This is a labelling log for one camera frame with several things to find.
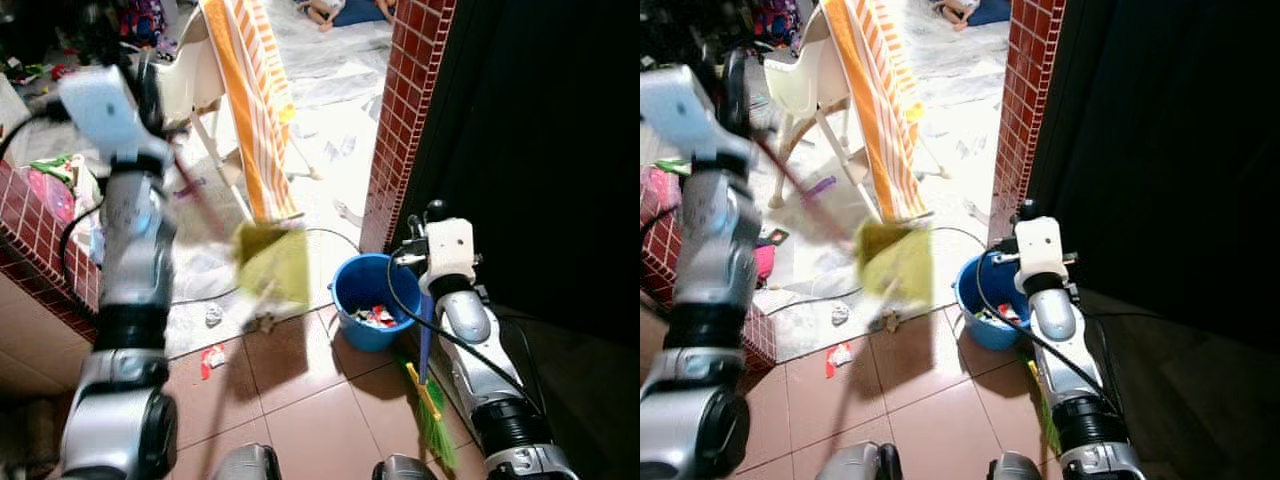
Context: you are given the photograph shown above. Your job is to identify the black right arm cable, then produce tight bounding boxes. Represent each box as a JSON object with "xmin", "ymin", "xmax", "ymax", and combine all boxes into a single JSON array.
[
  {"xmin": 386, "ymin": 238, "xmax": 546, "ymax": 416},
  {"xmin": 976, "ymin": 240, "xmax": 1126, "ymax": 416}
]

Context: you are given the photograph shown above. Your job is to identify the white plastic chair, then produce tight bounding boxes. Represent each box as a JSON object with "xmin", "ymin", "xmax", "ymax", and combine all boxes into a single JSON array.
[
  {"xmin": 153, "ymin": 8, "xmax": 253, "ymax": 223},
  {"xmin": 763, "ymin": 8, "xmax": 883, "ymax": 223}
]

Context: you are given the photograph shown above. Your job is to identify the orange striped towel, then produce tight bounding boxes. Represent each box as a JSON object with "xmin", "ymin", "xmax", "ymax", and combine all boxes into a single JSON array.
[
  {"xmin": 820, "ymin": 0, "xmax": 933, "ymax": 224},
  {"xmin": 198, "ymin": 0, "xmax": 307, "ymax": 224}
]

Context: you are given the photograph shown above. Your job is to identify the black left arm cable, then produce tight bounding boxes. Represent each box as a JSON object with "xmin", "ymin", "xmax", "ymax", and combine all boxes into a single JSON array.
[{"xmin": 0, "ymin": 108, "xmax": 105, "ymax": 303}]

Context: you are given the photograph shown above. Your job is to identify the pink plastic bag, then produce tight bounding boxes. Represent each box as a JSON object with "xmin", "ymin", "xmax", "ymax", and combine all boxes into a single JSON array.
[
  {"xmin": 24, "ymin": 165, "xmax": 79, "ymax": 228},
  {"xmin": 644, "ymin": 165, "xmax": 683, "ymax": 218}
]

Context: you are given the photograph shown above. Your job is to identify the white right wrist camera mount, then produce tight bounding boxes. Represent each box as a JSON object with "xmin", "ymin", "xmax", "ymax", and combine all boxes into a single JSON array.
[
  {"xmin": 1014, "ymin": 215, "xmax": 1073, "ymax": 294},
  {"xmin": 424, "ymin": 218, "xmax": 480, "ymax": 296}
]

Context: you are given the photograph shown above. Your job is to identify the sitting person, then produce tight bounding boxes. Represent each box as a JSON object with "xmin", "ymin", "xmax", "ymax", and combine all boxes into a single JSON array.
[
  {"xmin": 934, "ymin": 0, "xmax": 1013, "ymax": 31},
  {"xmin": 294, "ymin": 0, "xmax": 397, "ymax": 32}
]

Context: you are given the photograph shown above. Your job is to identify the blue plastic bucket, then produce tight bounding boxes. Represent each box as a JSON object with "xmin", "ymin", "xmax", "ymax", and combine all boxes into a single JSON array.
[
  {"xmin": 954, "ymin": 250, "xmax": 1033, "ymax": 352},
  {"xmin": 329, "ymin": 252, "xmax": 427, "ymax": 353}
]

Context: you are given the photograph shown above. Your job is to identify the grey right robot leg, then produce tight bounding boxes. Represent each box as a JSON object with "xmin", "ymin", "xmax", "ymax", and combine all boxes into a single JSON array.
[
  {"xmin": 987, "ymin": 451, "xmax": 1047, "ymax": 480},
  {"xmin": 371, "ymin": 454, "xmax": 439, "ymax": 480}
]

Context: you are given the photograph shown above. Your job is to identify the grey robot leg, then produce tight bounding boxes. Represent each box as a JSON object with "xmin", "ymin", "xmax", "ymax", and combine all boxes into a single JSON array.
[
  {"xmin": 813, "ymin": 441, "xmax": 903, "ymax": 480},
  {"xmin": 371, "ymin": 454, "xmax": 439, "ymax": 480},
  {"xmin": 987, "ymin": 451, "xmax": 1047, "ymax": 480},
  {"xmin": 208, "ymin": 443, "xmax": 284, "ymax": 480}
]

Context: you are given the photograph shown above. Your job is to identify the yellow dustpan with long handle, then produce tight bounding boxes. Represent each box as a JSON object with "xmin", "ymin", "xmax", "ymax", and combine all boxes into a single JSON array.
[
  {"xmin": 752, "ymin": 135, "xmax": 936, "ymax": 311},
  {"xmin": 168, "ymin": 148, "xmax": 313, "ymax": 309}
]

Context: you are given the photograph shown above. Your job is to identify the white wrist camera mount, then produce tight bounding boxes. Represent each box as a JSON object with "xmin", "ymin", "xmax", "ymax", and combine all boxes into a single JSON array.
[
  {"xmin": 1014, "ymin": 215, "xmax": 1073, "ymax": 294},
  {"xmin": 57, "ymin": 65, "xmax": 169, "ymax": 167},
  {"xmin": 424, "ymin": 218, "xmax": 480, "ymax": 296},
  {"xmin": 640, "ymin": 64, "xmax": 753, "ymax": 167}
]

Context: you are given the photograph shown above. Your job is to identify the grey left robot leg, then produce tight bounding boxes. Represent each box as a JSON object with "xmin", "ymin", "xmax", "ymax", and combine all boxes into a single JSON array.
[
  {"xmin": 813, "ymin": 441, "xmax": 903, "ymax": 480},
  {"xmin": 208, "ymin": 443, "xmax": 284, "ymax": 480}
]

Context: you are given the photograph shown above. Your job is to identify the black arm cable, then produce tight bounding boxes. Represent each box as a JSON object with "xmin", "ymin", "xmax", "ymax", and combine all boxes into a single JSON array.
[
  {"xmin": 386, "ymin": 238, "xmax": 546, "ymax": 416},
  {"xmin": 976, "ymin": 240, "xmax": 1126, "ymax": 416},
  {"xmin": 0, "ymin": 108, "xmax": 105, "ymax": 303}
]

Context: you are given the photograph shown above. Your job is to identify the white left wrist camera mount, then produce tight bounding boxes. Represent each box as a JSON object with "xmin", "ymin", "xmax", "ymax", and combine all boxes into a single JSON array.
[
  {"xmin": 57, "ymin": 65, "xmax": 169, "ymax": 167},
  {"xmin": 640, "ymin": 64, "xmax": 753, "ymax": 167}
]

